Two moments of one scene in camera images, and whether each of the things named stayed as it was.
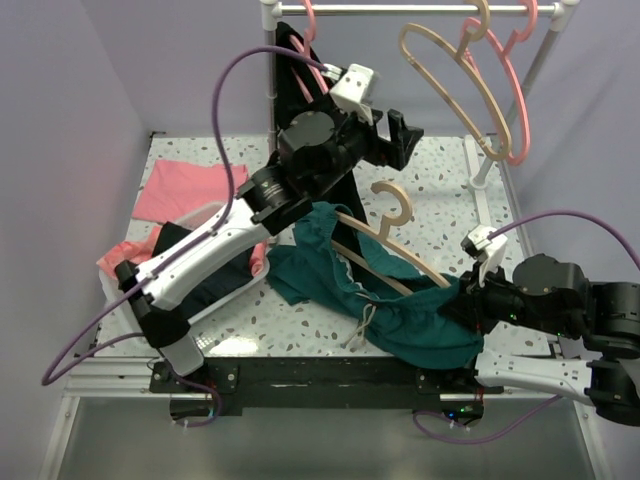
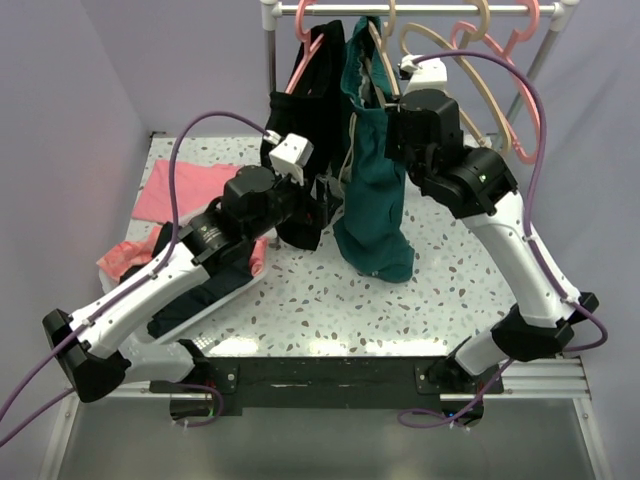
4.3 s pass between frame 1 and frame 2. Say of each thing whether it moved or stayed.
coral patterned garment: stayed
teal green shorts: moved
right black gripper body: moved
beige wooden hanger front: moved
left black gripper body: moved
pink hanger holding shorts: moved
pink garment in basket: stayed
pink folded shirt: stayed
